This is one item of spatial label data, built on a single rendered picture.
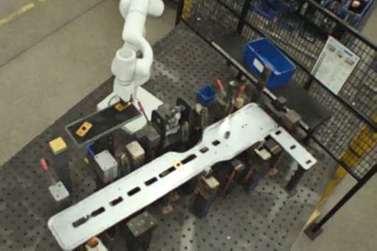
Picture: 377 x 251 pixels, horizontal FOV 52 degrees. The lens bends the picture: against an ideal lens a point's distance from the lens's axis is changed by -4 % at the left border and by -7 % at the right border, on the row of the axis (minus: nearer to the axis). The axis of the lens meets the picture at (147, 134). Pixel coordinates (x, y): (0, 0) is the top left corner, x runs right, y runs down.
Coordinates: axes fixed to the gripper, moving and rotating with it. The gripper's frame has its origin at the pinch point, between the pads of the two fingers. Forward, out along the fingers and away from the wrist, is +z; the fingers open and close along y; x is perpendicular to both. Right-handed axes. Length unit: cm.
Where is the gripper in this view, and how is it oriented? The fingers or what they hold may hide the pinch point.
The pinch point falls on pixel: (124, 101)
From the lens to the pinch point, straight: 199.1
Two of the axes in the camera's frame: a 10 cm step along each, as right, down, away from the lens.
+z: -0.7, 5.9, 8.0
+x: 7.1, -5.4, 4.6
